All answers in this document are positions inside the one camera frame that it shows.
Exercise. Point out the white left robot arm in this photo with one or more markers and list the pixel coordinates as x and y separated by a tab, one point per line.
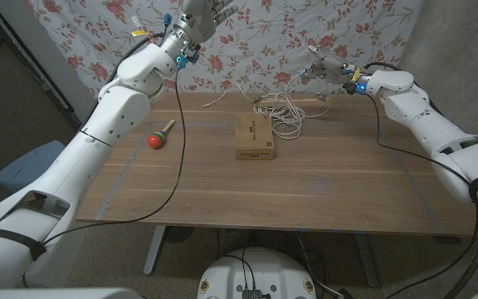
77	166

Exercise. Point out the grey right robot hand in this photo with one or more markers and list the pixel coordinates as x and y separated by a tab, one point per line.
328	66

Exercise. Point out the colourful wooden maraca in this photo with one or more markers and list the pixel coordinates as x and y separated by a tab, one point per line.
156	142

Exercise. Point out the brown cardboard package box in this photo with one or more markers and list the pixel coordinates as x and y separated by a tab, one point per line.
255	139

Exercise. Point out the grey table leg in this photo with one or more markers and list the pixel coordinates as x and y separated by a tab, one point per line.
367	261

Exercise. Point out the white robot torso base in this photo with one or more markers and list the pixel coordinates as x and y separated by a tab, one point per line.
259	270

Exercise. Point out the white table leg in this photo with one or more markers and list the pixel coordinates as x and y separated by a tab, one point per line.
155	249

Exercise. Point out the floral backdrop cloth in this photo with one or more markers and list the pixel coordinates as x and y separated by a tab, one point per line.
284	41

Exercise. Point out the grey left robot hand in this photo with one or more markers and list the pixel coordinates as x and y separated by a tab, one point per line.
203	18

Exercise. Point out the blue padded stool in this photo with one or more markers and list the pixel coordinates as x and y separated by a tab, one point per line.
27	166

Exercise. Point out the black round floor fan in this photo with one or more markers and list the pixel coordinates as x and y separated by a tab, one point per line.
179	234

